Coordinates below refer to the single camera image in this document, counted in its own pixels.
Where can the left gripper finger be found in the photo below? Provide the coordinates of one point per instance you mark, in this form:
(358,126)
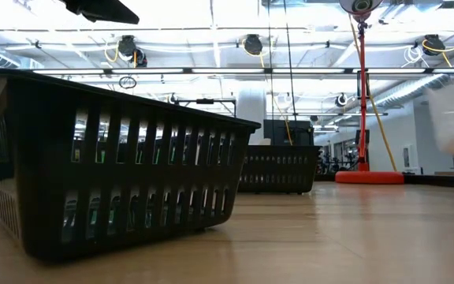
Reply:
(105,11)

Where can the black plastic basket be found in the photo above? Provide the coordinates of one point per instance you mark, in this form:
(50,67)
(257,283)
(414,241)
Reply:
(278,169)
(132,175)

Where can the long ceiling light strip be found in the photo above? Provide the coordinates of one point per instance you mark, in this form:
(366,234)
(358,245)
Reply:
(227,71)

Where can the white building column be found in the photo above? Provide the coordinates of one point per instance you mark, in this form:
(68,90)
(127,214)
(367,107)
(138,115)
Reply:
(250,114)

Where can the black background cabinet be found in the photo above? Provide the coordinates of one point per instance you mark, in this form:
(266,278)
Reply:
(302,132)

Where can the black background equipment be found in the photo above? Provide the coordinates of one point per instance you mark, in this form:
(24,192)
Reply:
(337,163)

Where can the red desk lamp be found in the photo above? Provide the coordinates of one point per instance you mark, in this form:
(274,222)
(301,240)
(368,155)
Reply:
(369,177)

